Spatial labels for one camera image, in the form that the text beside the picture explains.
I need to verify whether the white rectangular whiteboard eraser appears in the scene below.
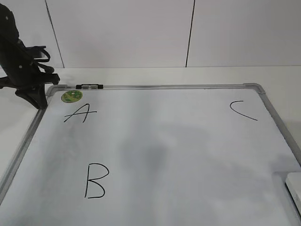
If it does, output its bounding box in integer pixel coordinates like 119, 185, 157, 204
285, 172, 301, 214

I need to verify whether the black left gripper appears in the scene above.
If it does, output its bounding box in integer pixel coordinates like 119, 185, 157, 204
0, 45, 60, 109

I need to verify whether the round green magnet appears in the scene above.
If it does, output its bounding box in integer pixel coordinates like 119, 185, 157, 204
61, 90, 83, 103

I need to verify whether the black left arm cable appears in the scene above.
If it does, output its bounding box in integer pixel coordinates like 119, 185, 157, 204
25, 45, 55, 73

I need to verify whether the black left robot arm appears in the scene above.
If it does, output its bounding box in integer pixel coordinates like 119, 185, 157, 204
0, 4, 60, 109

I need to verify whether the whiteboard with aluminium frame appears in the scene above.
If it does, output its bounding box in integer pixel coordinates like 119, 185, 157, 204
0, 83, 301, 226

